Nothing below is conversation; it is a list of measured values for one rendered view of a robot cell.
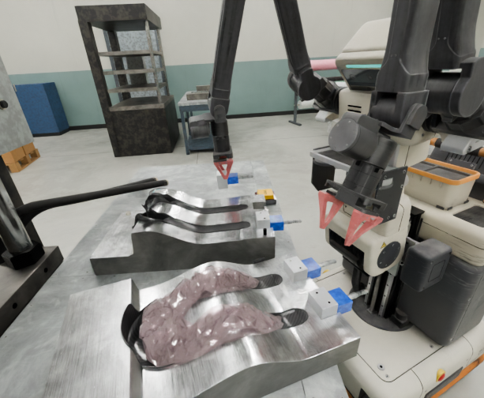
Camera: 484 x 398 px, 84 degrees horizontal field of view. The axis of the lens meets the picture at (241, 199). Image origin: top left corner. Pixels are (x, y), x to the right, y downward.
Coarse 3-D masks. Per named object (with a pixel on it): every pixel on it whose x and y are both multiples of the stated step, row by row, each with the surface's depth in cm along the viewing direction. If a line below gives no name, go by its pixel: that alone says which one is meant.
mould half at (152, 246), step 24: (168, 192) 90; (120, 216) 92; (192, 216) 83; (216, 216) 84; (240, 216) 82; (120, 240) 79; (144, 240) 71; (168, 240) 71; (192, 240) 72; (216, 240) 73; (240, 240) 72; (264, 240) 72; (96, 264) 73; (120, 264) 74; (144, 264) 74; (168, 264) 74; (192, 264) 75; (240, 264) 76
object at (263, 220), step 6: (258, 216) 76; (264, 216) 76; (270, 216) 78; (276, 216) 78; (258, 222) 75; (264, 222) 75; (270, 222) 76; (276, 222) 76; (282, 222) 76; (288, 222) 78; (294, 222) 78; (300, 222) 78; (258, 228) 76; (276, 228) 76; (282, 228) 76
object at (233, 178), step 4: (224, 172) 98; (216, 176) 96; (220, 176) 96; (232, 176) 98; (236, 176) 97; (240, 176) 99; (244, 176) 99; (248, 176) 99; (252, 176) 99; (220, 180) 97; (224, 180) 97; (228, 180) 98; (232, 180) 98; (236, 180) 98; (220, 184) 98; (224, 184) 98; (228, 184) 98; (220, 188) 98; (224, 188) 98
